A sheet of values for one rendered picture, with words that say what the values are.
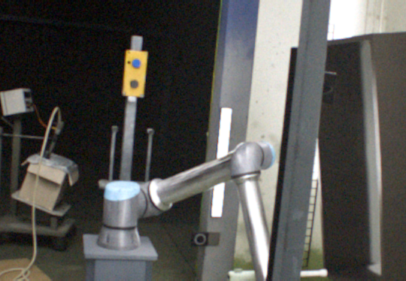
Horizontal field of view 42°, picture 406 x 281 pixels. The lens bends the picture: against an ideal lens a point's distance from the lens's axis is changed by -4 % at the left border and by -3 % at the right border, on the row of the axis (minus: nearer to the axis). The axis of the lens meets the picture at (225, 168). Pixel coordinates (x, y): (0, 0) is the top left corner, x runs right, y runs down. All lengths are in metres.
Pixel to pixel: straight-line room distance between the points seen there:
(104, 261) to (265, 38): 1.61
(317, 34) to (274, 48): 2.04
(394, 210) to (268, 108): 1.18
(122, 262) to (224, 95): 1.23
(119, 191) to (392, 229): 1.15
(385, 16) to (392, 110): 1.38
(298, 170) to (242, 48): 2.03
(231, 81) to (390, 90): 1.16
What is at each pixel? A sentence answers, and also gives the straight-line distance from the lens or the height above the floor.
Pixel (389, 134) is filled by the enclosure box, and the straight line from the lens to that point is 2.23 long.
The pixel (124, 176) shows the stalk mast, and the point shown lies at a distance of 3.24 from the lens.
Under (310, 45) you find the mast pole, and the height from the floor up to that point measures 1.44.
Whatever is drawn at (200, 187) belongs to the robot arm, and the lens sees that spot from 2.30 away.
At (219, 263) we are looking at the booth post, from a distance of 3.25.
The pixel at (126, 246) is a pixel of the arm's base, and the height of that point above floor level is 0.66.
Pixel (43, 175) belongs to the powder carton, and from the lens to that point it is 4.36.
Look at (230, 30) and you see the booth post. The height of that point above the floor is 1.71.
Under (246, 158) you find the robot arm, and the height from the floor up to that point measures 1.10.
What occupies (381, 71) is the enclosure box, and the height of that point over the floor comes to 1.49.
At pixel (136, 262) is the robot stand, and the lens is 2.31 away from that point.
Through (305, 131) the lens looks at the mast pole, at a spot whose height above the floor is 1.26.
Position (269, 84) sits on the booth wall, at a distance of 3.18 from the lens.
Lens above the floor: 1.30
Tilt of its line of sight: 7 degrees down
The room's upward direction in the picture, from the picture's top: 6 degrees clockwise
